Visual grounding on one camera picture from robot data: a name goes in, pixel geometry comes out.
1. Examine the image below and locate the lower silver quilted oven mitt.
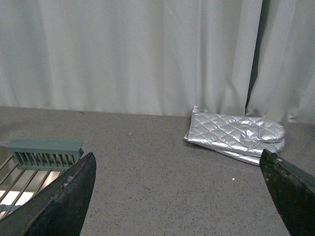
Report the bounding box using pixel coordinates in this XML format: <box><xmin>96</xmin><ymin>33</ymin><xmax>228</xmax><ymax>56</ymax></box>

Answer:
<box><xmin>218</xmin><ymin>139</ymin><xmax>285</xmax><ymax>166</ymax></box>

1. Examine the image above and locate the grey curtain panel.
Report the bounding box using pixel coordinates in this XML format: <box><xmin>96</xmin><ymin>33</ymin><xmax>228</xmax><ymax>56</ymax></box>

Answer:
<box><xmin>0</xmin><ymin>0</ymin><xmax>262</xmax><ymax>116</ymax></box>
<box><xmin>246</xmin><ymin>0</ymin><xmax>315</xmax><ymax>123</ymax></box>

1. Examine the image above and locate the left grey curtain panel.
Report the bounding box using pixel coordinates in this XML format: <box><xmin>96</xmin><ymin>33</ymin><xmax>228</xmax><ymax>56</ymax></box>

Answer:
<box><xmin>0</xmin><ymin>0</ymin><xmax>262</xmax><ymax>116</ymax></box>

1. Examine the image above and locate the upper silver quilted oven mitt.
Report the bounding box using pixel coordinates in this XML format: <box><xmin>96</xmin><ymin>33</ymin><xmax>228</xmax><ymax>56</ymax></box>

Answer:
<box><xmin>184</xmin><ymin>106</ymin><xmax>285</xmax><ymax>157</ymax></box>

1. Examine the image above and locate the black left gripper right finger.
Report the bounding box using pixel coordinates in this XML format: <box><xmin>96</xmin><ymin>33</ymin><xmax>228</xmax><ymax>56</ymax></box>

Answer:
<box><xmin>259</xmin><ymin>149</ymin><xmax>315</xmax><ymax>236</ymax></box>

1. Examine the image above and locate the right grey curtain panel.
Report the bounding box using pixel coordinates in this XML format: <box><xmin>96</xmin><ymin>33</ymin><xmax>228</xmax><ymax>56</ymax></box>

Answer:
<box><xmin>246</xmin><ymin>0</ymin><xmax>315</xmax><ymax>123</ymax></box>

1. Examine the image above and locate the green metal dish rack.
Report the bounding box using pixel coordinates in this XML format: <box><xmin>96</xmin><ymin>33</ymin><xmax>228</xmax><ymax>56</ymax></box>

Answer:
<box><xmin>0</xmin><ymin>139</ymin><xmax>84</xmax><ymax>218</ymax></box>

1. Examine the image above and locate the silver quilted oven mitt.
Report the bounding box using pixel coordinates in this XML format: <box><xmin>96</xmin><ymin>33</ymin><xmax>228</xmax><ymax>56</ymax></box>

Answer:
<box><xmin>218</xmin><ymin>139</ymin><xmax>285</xmax><ymax>166</ymax></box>
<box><xmin>184</xmin><ymin>106</ymin><xmax>285</xmax><ymax>157</ymax></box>

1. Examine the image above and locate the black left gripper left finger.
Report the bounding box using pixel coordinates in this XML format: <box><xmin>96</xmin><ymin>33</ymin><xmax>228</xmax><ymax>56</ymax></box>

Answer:
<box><xmin>0</xmin><ymin>152</ymin><xmax>96</xmax><ymax>236</ymax></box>

